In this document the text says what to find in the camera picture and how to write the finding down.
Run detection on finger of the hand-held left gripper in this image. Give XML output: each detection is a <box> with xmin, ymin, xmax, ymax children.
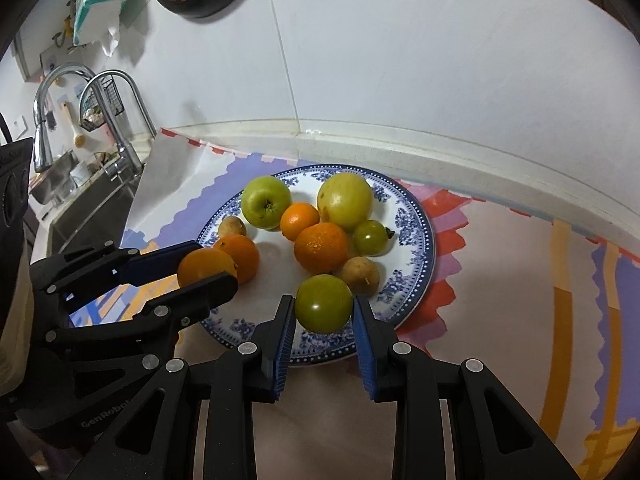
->
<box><xmin>29</xmin><ymin>239</ymin><xmax>204</xmax><ymax>307</ymax></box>
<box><xmin>44</xmin><ymin>272</ymin><xmax>239</xmax><ymax>372</ymax></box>

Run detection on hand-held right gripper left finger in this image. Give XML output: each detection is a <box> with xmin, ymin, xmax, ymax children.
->
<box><xmin>65</xmin><ymin>294</ymin><xmax>297</xmax><ymax>480</ymax></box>

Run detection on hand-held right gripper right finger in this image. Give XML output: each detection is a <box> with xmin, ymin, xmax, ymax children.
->
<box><xmin>351</xmin><ymin>295</ymin><xmax>581</xmax><ymax>480</ymax></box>

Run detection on small yellow-brown fruit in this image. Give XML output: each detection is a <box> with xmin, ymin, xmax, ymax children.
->
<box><xmin>218</xmin><ymin>216</ymin><xmax>248</xmax><ymax>239</ymax></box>

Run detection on blue patterned white plate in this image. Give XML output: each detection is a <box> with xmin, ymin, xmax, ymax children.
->
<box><xmin>196</xmin><ymin>164</ymin><xmax>437</xmax><ymax>367</ymax></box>

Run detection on brown kiwi fruit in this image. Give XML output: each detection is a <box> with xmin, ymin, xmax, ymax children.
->
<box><xmin>334</xmin><ymin>256</ymin><xmax>381</xmax><ymax>297</ymax></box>

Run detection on large orange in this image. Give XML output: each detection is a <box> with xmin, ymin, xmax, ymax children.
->
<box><xmin>293</xmin><ymin>222</ymin><xmax>351</xmax><ymax>276</ymax></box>

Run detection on small mandarin orange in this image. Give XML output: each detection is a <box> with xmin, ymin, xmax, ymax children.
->
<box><xmin>280</xmin><ymin>202</ymin><xmax>321</xmax><ymax>242</ymax></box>

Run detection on large yellow-green fruit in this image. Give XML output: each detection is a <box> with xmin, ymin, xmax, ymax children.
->
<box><xmin>316</xmin><ymin>172</ymin><xmax>375</xmax><ymax>232</ymax></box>

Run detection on person's left forearm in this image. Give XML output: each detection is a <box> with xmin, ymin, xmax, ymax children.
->
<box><xmin>0</xmin><ymin>255</ymin><xmax>34</xmax><ymax>396</ymax></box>

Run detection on steel kitchen sink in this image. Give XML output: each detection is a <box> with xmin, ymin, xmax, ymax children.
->
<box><xmin>29</xmin><ymin>160</ymin><xmax>147</xmax><ymax>257</ymax></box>

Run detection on chrome gooseneck faucet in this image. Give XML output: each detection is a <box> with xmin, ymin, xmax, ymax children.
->
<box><xmin>79</xmin><ymin>71</ymin><xmax>159</xmax><ymax>182</ymax></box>

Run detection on green apple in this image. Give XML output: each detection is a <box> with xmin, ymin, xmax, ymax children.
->
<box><xmin>241</xmin><ymin>176</ymin><xmax>293</xmax><ymax>231</ymax></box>

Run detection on small green tomato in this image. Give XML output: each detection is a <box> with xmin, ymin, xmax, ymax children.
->
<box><xmin>352</xmin><ymin>219</ymin><xmax>396</xmax><ymax>257</ymax></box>

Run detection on white cup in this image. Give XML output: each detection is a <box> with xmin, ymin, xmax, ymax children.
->
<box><xmin>70</xmin><ymin>162</ymin><xmax>94</xmax><ymax>189</ymax></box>

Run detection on yellow dish brush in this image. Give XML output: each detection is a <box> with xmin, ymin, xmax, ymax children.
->
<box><xmin>60</xmin><ymin>102</ymin><xmax>89</xmax><ymax>149</ymax></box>

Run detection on colourful patterned mat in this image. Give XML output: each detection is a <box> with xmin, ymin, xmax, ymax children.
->
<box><xmin>122</xmin><ymin>127</ymin><xmax>640</xmax><ymax>480</ymax></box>

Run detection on chrome spring faucet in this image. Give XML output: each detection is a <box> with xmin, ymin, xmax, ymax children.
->
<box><xmin>32</xmin><ymin>62</ymin><xmax>97</xmax><ymax>174</ymax></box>

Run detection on teal and white box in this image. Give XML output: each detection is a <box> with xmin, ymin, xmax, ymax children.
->
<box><xmin>72</xmin><ymin>0</ymin><xmax>136</xmax><ymax>47</ymax></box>

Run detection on black wire basket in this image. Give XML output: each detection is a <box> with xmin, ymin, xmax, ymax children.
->
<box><xmin>80</xmin><ymin>80</ymin><xmax>126</xmax><ymax>132</ymax></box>

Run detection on gold wall hooks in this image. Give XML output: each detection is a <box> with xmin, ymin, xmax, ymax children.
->
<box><xmin>50</xmin><ymin>15</ymin><xmax>77</xmax><ymax>52</ymax></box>

